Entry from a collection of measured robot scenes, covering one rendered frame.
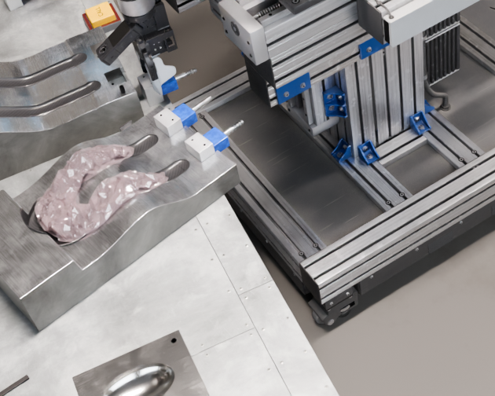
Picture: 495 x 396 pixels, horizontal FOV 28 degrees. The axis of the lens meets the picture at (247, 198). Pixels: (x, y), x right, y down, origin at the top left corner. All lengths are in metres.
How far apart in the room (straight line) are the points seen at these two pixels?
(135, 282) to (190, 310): 0.13
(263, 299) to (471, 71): 1.44
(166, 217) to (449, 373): 1.02
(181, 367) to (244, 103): 1.48
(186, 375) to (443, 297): 1.23
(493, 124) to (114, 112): 1.20
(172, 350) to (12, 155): 0.65
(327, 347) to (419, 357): 0.25
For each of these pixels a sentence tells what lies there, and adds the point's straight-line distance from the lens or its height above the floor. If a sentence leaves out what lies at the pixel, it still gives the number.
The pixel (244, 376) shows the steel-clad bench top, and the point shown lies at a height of 0.80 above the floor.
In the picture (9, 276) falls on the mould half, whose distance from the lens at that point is 1.86.
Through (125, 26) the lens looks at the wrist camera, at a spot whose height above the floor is 1.01.
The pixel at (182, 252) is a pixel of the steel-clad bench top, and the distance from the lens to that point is 1.92.
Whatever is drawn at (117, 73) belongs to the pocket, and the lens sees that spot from 2.22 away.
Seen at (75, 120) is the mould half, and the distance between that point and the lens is 2.13.
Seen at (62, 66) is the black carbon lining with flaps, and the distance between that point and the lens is 2.27.
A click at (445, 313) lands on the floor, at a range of 2.74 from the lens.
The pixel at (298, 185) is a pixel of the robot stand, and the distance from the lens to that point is 2.78.
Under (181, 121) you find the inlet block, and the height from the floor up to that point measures 0.87.
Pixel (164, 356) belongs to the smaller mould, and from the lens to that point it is 1.71.
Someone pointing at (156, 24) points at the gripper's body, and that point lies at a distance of 2.11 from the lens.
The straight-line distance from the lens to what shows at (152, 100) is 2.22.
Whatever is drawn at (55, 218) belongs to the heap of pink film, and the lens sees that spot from 1.94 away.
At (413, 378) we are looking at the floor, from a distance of 2.64.
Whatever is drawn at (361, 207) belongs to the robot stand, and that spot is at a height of 0.21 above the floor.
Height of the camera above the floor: 2.28
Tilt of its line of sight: 48 degrees down
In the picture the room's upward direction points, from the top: 14 degrees counter-clockwise
